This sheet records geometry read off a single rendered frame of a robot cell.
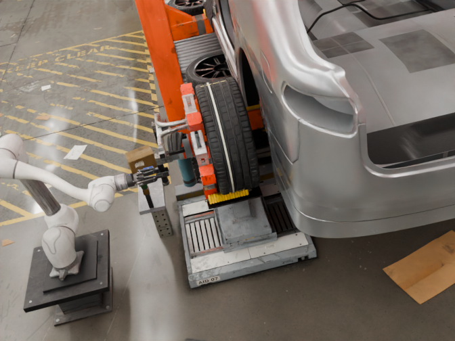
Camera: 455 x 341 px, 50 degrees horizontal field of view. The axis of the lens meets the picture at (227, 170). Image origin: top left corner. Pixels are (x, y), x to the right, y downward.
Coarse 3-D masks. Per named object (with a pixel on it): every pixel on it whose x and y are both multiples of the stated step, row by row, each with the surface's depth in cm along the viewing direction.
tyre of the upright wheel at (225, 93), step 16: (224, 80) 271; (208, 96) 260; (224, 96) 258; (240, 96) 257; (208, 112) 253; (224, 112) 253; (240, 112) 253; (208, 128) 252; (224, 128) 252; (240, 128) 252; (240, 144) 252; (224, 160) 255; (240, 160) 256; (256, 160) 257; (224, 176) 259; (240, 176) 262; (256, 176) 265; (224, 192) 273
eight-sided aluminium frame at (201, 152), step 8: (184, 96) 274; (192, 96) 273; (184, 104) 267; (192, 104) 266; (192, 112) 259; (192, 136) 256; (200, 136) 257; (200, 152) 255; (200, 160) 305; (208, 160) 259
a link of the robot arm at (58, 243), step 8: (48, 232) 283; (56, 232) 282; (64, 232) 286; (72, 232) 296; (48, 240) 279; (56, 240) 280; (64, 240) 283; (72, 240) 293; (48, 248) 280; (56, 248) 281; (64, 248) 283; (72, 248) 290; (48, 256) 284; (56, 256) 283; (64, 256) 285; (72, 256) 290; (56, 264) 287; (64, 264) 288
